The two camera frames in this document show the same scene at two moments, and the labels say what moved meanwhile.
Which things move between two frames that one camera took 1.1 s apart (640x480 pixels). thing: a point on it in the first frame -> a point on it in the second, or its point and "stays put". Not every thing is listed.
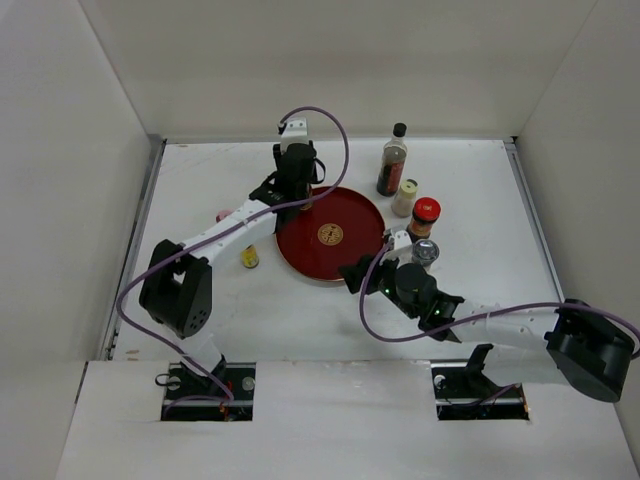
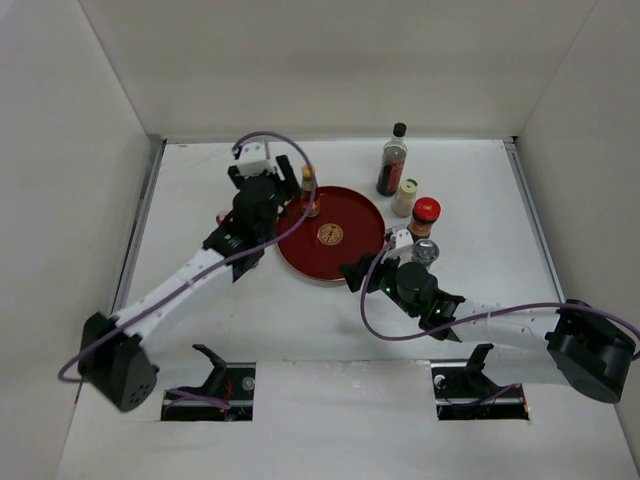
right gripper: (351, 273) stays put
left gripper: (277, 155) -> (291, 187)
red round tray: (340, 227) stays put
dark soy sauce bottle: (393, 163) stays put
